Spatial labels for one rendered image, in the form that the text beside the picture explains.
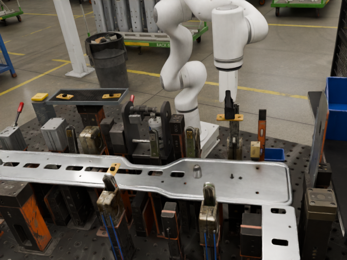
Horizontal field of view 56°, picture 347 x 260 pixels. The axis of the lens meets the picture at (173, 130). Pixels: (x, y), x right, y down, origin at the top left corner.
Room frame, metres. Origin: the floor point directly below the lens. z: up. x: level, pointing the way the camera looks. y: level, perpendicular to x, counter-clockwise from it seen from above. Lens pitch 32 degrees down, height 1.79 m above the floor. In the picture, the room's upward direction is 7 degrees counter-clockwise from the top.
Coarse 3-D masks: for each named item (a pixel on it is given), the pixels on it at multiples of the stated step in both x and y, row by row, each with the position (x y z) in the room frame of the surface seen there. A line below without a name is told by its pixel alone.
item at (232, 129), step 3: (237, 105) 1.04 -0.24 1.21; (237, 108) 1.02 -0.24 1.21; (237, 111) 1.01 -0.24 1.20; (231, 123) 1.04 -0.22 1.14; (234, 123) 1.04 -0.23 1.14; (237, 123) 1.03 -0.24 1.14; (231, 126) 1.04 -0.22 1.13; (234, 126) 1.04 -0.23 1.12; (237, 126) 1.03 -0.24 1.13; (231, 129) 1.03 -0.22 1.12; (234, 129) 1.03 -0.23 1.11; (237, 129) 1.02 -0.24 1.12; (231, 132) 1.03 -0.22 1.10; (234, 132) 1.03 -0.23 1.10; (237, 132) 1.02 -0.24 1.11; (231, 135) 1.03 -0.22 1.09; (234, 135) 1.03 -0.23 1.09; (237, 135) 1.02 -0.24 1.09; (231, 138) 1.03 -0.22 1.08; (237, 138) 1.02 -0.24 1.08; (231, 141) 1.02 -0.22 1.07; (237, 141) 1.02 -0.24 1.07; (231, 144) 1.02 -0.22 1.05; (237, 144) 1.01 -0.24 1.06
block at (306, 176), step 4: (304, 176) 0.86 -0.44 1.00; (308, 176) 0.85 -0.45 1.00; (304, 180) 0.85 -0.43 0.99; (308, 180) 0.83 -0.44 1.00; (304, 184) 0.84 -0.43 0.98; (308, 184) 0.81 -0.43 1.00; (304, 188) 0.83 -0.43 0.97; (304, 192) 0.82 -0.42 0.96; (304, 196) 0.81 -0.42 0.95; (304, 204) 0.81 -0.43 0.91; (300, 216) 0.85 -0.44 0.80; (300, 220) 0.84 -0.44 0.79; (300, 224) 0.83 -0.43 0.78; (300, 228) 0.82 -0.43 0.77; (300, 232) 0.81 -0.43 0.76
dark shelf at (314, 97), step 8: (312, 96) 1.36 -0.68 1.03; (320, 96) 1.35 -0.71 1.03; (312, 104) 1.29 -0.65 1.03; (312, 112) 1.23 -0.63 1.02; (328, 144) 0.97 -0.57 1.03; (336, 144) 0.97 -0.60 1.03; (344, 144) 0.96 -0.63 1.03; (328, 152) 0.93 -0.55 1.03; (336, 152) 0.92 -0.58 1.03; (344, 152) 0.92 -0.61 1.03; (328, 160) 0.88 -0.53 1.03; (336, 160) 0.88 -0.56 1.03; (344, 160) 0.87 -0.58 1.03; (336, 168) 0.84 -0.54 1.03; (344, 168) 0.83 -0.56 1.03; (336, 176) 0.80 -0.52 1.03; (344, 176) 0.79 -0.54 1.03; (336, 184) 0.76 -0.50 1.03; (344, 184) 0.76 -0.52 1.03; (336, 192) 0.73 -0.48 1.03; (344, 192) 0.72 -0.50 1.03; (336, 200) 0.70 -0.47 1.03; (344, 200) 0.69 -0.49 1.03; (344, 208) 0.66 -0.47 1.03; (344, 216) 0.63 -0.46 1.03; (344, 224) 0.60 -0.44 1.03; (344, 232) 0.58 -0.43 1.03; (344, 240) 0.57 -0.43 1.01
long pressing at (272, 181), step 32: (32, 160) 1.17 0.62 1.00; (64, 160) 1.14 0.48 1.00; (96, 160) 1.11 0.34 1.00; (128, 160) 1.08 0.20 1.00; (192, 160) 1.02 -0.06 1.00; (224, 160) 0.99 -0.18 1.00; (160, 192) 0.87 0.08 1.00; (192, 192) 0.84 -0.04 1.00; (224, 192) 0.82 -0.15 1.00; (288, 192) 0.79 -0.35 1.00
